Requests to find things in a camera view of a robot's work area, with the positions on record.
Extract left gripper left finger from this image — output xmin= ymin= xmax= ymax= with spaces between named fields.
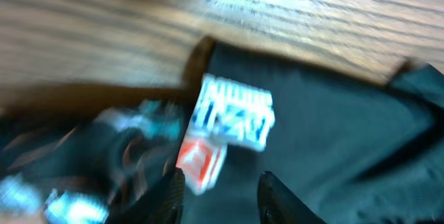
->
xmin=105 ymin=168 xmax=185 ymax=224

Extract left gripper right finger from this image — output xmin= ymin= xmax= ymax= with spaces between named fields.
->
xmin=257 ymin=171 xmax=325 ymax=224

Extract black orange-patterned jersey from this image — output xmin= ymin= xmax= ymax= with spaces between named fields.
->
xmin=1 ymin=43 xmax=443 ymax=223

